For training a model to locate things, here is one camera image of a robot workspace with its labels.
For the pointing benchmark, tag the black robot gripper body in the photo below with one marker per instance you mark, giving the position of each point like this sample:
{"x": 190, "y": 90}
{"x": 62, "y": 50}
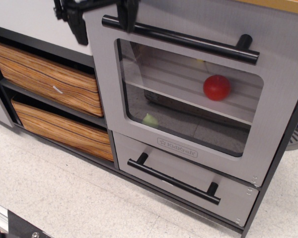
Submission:
{"x": 62, "y": 6}

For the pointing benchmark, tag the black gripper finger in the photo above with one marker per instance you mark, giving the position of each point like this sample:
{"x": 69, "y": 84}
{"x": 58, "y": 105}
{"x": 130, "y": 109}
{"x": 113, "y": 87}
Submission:
{"x": 77, "y": 26}
{"x": 127, "y": 14}

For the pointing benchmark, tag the black oven door handle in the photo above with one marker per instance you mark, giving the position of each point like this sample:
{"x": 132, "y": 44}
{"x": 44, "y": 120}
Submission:
{"x": 240, "y": 52}

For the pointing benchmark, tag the grey toy oven door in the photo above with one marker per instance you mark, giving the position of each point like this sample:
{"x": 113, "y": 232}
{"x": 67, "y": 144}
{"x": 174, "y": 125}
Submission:
{"x": 201, "y": 137}

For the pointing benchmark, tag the white oven rack shelf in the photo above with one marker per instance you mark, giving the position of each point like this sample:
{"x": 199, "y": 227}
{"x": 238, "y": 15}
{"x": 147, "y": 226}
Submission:
{"x": 184, "y": 83}

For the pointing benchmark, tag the upper wood-pattern storage bin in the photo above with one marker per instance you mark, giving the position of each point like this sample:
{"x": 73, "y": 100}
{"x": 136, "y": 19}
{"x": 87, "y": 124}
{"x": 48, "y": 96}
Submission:
{"x": 65, "y": 85}

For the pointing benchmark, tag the wood-pattern storage bin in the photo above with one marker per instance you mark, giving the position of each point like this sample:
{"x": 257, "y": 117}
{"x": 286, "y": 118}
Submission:
{"x": 65, "y": 85}
{"x": 51, "y": 123}

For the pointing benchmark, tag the green toy pear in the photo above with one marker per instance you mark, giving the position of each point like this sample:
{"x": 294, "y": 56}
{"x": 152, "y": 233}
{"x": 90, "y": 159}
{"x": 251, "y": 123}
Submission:
{"x": 150, "y": 120}

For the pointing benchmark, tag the lower wood-pattern storage bin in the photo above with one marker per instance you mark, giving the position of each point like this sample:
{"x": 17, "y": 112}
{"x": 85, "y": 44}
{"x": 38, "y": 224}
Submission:
{"x": 51, "y": 123}

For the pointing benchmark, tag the red toy tomato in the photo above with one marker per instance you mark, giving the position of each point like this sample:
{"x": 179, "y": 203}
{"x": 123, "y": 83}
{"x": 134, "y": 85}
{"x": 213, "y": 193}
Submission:
{"x": 217, "y": 87}

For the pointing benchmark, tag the wooden countertop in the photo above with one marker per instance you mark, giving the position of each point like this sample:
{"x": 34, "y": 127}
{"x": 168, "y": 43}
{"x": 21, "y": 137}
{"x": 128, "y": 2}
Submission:
{"x": 284, "y": 5}

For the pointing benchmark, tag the grey lower drawer front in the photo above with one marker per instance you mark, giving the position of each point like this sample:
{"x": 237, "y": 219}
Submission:
{"x": 236, "y": 199}

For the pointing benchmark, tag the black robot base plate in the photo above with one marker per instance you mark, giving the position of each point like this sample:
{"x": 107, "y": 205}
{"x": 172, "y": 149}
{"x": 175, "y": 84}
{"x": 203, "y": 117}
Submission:
{"x": 20, "y": 228}

